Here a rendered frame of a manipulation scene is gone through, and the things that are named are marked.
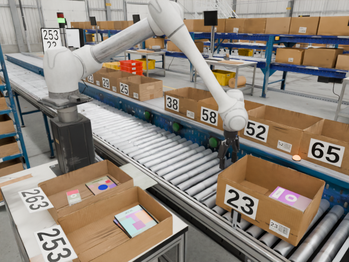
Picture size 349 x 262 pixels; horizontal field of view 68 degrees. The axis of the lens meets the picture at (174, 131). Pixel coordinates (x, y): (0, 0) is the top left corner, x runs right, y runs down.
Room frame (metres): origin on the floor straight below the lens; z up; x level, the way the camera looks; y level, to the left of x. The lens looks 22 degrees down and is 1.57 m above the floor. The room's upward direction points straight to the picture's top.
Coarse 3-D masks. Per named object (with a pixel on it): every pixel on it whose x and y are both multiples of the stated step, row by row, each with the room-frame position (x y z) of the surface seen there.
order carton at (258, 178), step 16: (240, 160) 1.21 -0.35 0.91; (256, 160) 1.22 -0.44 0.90; (224, 176) 1.09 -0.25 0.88; (240, 176) 1.22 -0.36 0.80; (256, 176) 1.21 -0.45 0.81; (272, 176) 1.16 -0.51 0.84; (288, 176) 1.10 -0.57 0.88; (304, 176) 1.06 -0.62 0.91; (224, 192) 1.02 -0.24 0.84; (256, 192) 0.91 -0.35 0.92; (304, 192) 1.05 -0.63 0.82; (320, 192) 0.95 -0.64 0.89; (224, 208) 1.01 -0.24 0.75; (272, 208) 0.86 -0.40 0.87; (288, 208) 0.82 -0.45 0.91; (256, 224) 0.90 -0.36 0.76; (288, 224) 0.82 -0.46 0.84; (304, 224) 0.82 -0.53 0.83; (288, 240) 0.81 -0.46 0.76
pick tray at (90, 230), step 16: (128, 192) 1.03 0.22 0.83; (144, 192) 1.01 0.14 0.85; (80, 208) 0.89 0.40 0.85; (96, 208) 0.93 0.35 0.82; (112, 208) 0.98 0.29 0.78; (128, 208) 1.01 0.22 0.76; (160, 208) 0.92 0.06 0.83; (64, 224) 0.84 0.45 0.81; (80, 224) 0.88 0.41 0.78; (96, 224) 0.90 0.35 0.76; (112, 224) 0.90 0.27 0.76; (160, 224) 0.81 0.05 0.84; (80, 240) 0.81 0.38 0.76; (96, 240) 0.81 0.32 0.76; (112, 240) 0.81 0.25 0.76; (128, 240) 0.72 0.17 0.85; (144, 240) 0.76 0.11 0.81; (160, 240) 0.81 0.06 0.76; (80, 256) 0.73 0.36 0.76; (96, 256) 0.73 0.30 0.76; (112, 256) 0.68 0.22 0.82; (128, 256) 0.72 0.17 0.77
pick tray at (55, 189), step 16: (64, 176) 1.17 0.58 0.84; (80, 176) 1.22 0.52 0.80; (96, 176) 1.28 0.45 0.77; (112, 176) 1.29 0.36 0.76; (128, 176) 1.16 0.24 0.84; (48, 192) 1.11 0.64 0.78; (64, 192) 1.14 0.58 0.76; (80, 192) 1.13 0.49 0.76; (112, 192) 1.04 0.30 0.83; (48, 208) 0.98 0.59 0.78; (64, 208) 0.89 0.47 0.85
